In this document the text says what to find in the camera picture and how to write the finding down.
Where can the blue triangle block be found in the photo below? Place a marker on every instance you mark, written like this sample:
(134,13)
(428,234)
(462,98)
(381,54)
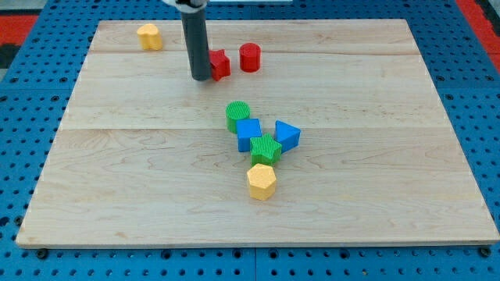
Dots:
(287,135)

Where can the yellow hexagon block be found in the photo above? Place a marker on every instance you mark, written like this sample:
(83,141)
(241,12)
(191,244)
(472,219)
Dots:
(262,182)

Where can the wooden board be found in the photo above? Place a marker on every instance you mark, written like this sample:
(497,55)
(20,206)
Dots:
(143,157)

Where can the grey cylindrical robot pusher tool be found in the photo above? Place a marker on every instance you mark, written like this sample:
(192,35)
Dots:
(195,34)

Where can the yellow heart block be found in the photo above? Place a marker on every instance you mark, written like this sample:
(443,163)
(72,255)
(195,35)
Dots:
(149,37)

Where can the red cylinder block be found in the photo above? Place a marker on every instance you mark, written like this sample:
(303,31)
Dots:
(250,57)

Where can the green cylinder block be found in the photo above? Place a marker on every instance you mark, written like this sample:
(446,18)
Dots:
(235,111)

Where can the blue cube block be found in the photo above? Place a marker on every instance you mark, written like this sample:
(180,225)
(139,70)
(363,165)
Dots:
(246,129)

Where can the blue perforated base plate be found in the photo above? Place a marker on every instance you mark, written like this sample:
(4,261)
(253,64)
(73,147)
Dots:
(38,84)

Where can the red star block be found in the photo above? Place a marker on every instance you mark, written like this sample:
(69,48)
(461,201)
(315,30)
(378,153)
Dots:
(220,64)

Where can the green star block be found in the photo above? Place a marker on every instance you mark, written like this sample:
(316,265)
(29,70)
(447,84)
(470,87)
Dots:
(265,150)

